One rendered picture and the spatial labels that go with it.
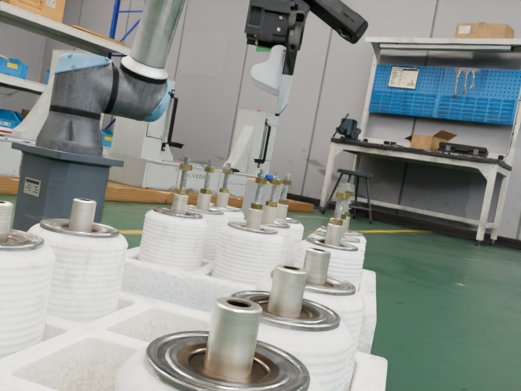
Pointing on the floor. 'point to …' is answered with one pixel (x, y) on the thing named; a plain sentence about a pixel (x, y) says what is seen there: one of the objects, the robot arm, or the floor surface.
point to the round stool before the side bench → (355, 192)
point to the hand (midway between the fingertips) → (283, 106)
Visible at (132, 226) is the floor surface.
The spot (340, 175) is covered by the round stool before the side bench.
